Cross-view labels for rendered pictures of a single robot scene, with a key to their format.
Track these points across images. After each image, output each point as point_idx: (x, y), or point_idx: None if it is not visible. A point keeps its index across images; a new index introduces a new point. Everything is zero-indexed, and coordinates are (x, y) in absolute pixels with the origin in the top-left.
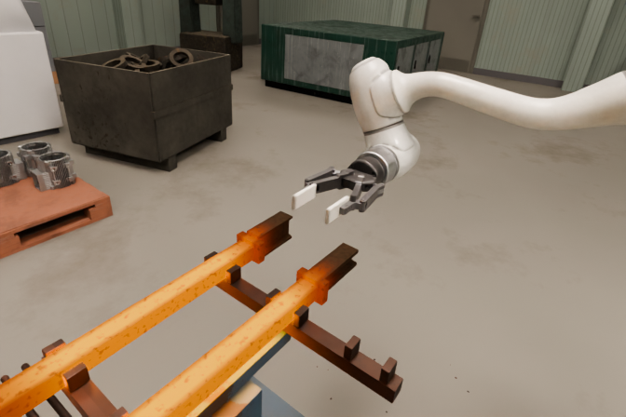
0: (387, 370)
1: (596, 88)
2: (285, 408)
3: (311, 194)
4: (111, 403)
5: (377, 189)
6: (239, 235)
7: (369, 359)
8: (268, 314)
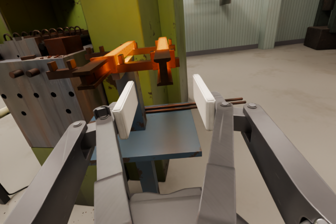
0: (52, 61)
1: None
2: (137, 154)
3: (202, 108)
4: (144, 48)
5: (13, 213)
6: (171, 50)
7: (63, 70)
8: (114, 52)
